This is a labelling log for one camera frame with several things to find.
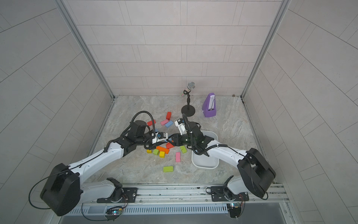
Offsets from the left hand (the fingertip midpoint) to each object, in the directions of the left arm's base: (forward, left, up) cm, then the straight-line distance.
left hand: (167, 136), depth 80 cm
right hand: (-2, -1, +1) cm, 3 cm away
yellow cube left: (-4, +12, -11) cm, 17 cm away
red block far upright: (+24, +2, -11) cm, 26 cm away
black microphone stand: (+29, -13, -11) cm, 34 cm away
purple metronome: (+26, -27, -2) cm, 38 cm away
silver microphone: (+27, -14, +16) cm, 34 cm away
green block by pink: (-2, -9, -11) cm, 15 cm away
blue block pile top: (+16, +1, -11) cm, 20 cm away
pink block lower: (-7, -6, -12) cm, 16 cm away
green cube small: (-5, +7, -10) cm, 13 cm away
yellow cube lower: (-6, +4, -11) cm, 13 cm away
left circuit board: (-34, +24, -11) cm, 43 cm away
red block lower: (0, 0, -12) cm, 12 cm away
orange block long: (-3, +4, -11) cm, 12 cm away
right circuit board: (-33, -35, -14) cm, 50 cm away
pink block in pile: (+18, +5, -11) cm, 21 cm away
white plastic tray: (-11, -21, -8) cm, 25 cm away
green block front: (-14, -1, -12) cm, 18 cm away
